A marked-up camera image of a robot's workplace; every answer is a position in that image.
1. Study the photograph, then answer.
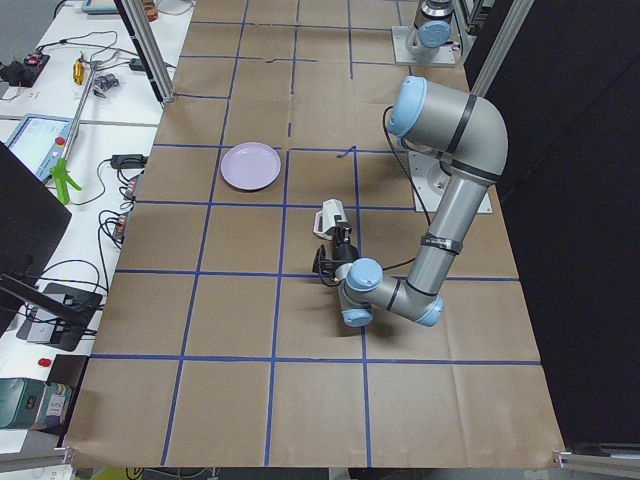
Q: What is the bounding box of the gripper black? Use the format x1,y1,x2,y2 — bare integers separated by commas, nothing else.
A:
312,215,358,286

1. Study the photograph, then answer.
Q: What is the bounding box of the white angular cup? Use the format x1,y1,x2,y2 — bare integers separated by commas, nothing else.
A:
313,199,348,240

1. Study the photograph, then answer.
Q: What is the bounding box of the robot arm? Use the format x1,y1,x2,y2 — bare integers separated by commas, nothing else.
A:
312,76,508,327
406,0,454,55

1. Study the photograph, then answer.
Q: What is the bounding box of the lilac plate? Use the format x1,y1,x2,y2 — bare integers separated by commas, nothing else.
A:
221,142,281,191

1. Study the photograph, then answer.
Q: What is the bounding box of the black power adapter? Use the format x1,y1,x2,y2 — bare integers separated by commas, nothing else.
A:
109,154,148,170

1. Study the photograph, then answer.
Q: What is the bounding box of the green reacher grabber tool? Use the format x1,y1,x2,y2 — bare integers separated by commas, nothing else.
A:
50,61,98,205

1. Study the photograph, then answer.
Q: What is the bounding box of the black hub box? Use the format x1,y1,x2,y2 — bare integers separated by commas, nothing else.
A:
16,283,103,351

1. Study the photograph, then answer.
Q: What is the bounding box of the black monitor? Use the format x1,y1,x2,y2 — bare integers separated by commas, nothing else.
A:
0,140,74,341

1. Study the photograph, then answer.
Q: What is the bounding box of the blue teach pendant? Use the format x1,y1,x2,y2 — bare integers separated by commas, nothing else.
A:
5,113,72,183

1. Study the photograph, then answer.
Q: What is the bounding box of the green box device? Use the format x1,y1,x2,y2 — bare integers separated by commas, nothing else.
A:
1,377,72,430

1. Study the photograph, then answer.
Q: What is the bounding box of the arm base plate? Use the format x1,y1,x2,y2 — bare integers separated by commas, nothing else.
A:
407,150,493,214
391,26,456,67

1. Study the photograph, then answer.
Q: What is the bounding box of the aluminium frame post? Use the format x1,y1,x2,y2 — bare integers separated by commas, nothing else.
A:
114,0,175,104

